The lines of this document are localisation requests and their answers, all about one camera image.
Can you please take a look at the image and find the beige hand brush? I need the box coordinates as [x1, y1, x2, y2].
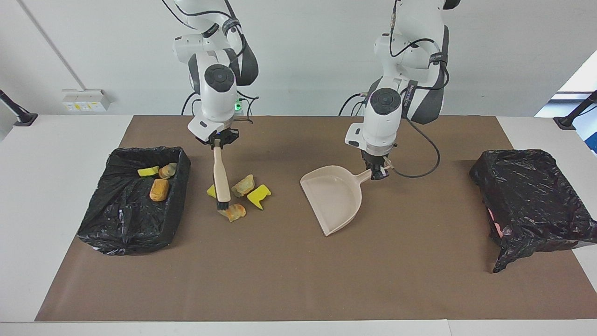
[212, 146, 231, 214]

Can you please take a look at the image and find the pale pink plastic dustpan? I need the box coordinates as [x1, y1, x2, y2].
[300, 161, 395, 237]

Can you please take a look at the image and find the pale bread chunk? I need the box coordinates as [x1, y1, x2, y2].
[231, 174, 256, 198]

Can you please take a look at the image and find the notched yellow sponge piece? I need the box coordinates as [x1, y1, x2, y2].
[247, 184, 272, 210]

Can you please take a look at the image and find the brown bread roll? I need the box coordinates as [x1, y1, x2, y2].
[149, 179, 170, 202]

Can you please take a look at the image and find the orange striped croissant piece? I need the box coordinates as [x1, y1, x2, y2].
[217, 203, 247, 223]

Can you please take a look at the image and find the pink bin with black bag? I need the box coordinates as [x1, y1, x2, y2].
[469, 149, 597, 273]

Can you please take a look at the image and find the brown table mat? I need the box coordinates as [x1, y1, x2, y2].
[35, 115, 597, 322]

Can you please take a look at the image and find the bright glass window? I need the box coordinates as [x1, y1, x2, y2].
[534, 49, 597, 154]

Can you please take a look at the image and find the black base cable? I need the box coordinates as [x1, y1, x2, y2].
[339, 91, 376, 116]
[181, 90, 202, 116]

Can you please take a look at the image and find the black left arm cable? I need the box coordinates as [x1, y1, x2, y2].
[389, 0, 441, 179]

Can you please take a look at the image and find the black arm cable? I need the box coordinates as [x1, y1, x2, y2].
[161, 0, 259, 124]
[389, 0, 441, 179]

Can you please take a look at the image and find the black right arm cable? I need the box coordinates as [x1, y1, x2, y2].
[161, 0, 259, 124]

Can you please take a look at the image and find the white wall socket box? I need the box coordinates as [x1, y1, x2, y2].
[62, 89, 111, 112]

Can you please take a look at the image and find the white wall conduit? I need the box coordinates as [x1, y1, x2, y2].
[18, 0, 77, 91]

